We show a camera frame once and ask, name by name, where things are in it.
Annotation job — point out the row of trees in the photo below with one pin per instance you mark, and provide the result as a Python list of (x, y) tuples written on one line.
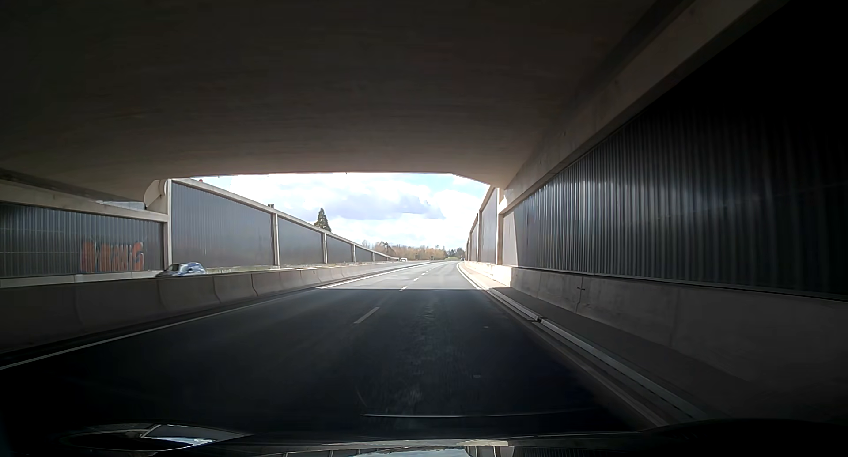
[(417, 251)]

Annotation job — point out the concrete bridge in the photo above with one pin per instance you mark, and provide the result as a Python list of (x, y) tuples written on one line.
[(331, 79)]

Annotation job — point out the grey ribbed noise barrier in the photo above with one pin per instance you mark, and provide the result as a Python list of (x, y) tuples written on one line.
[(218, 232), (695, 205)]

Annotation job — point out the concrete side kerb strip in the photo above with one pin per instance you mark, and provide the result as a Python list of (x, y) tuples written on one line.
[(596, 351)]

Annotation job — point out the grey asphalt road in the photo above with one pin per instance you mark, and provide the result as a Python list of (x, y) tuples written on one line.
[(424, 351)]

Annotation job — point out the car's own bonnet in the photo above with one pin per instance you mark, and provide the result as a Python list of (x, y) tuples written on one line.
[(424, 444)]

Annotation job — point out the concrete median barrier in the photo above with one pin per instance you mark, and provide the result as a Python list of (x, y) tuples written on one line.
[(185, 291)]

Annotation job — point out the blue car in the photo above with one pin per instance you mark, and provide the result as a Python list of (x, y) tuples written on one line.
[(182, 269)]

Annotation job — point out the tall conifer tree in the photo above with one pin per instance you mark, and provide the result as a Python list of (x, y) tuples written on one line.
[(322, 220)]

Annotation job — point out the road markings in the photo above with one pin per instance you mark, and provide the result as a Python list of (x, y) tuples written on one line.
[(366, 314)]

